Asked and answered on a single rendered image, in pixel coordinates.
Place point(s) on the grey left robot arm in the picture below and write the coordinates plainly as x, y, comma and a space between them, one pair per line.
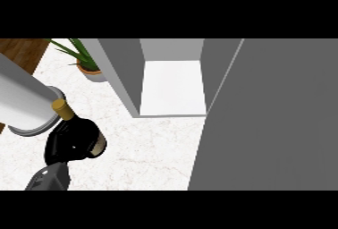
49, 179

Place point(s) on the green plant in pot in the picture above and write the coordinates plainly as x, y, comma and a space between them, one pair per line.
88, 67

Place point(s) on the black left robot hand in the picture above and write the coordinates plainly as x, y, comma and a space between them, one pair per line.
66, 143

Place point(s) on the black wine bottle gold cap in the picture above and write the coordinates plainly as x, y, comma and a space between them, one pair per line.
64, 109

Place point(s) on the grey open cabinet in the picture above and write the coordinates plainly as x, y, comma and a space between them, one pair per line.
126, 74

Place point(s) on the grey round holder base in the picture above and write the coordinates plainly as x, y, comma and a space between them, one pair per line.
52, 119

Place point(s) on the white paper towel roll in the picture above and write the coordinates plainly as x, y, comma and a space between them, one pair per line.
20, 98

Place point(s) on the dark grey cabinet door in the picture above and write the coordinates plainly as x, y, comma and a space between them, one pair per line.
272, 119

